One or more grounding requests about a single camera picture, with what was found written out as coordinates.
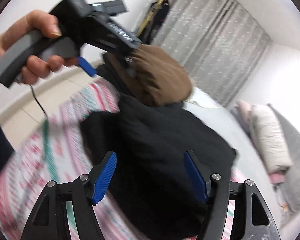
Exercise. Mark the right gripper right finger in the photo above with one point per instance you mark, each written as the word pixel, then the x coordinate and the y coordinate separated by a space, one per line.
pixel 252 217

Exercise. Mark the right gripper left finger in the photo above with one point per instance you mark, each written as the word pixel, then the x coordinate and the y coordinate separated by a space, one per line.
pixel 48 218

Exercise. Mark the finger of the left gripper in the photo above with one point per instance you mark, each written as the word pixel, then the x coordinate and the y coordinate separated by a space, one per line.
pixel 86 66

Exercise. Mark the black coat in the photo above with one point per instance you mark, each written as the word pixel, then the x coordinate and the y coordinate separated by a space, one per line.
pixel 150 183

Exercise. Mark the hanging dark clothes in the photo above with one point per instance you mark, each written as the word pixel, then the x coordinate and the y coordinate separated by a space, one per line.
pixel 153 20

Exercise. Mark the left hand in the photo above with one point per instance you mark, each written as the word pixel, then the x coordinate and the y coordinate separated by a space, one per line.
pixel 35 68

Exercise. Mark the black folded garment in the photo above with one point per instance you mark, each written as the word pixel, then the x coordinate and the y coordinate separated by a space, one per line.
pixel 108 72

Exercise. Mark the grey quilted headboard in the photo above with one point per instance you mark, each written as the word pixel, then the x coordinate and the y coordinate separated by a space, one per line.
pixel 291 187

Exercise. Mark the dark pink cushion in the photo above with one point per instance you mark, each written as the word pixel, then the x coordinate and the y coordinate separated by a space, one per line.
pixel 277 177

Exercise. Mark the brown folded coat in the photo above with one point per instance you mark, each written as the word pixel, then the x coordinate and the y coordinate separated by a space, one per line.
pixel 152 76

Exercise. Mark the patterned knit blanket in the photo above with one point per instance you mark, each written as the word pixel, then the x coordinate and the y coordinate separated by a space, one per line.
pixel 57 151

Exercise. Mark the white folded duvet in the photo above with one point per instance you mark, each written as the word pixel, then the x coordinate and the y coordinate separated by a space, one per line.
pixel 268 138

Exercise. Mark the grey bed sheet mattress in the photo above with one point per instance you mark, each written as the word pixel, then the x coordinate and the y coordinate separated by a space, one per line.
pixel 247 164

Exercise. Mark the pink pillow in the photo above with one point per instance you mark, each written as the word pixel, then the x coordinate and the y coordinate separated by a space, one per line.
pixel 244 109

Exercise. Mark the grey dotted curtain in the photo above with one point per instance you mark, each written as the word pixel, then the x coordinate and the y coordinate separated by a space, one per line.
pixel 218 42

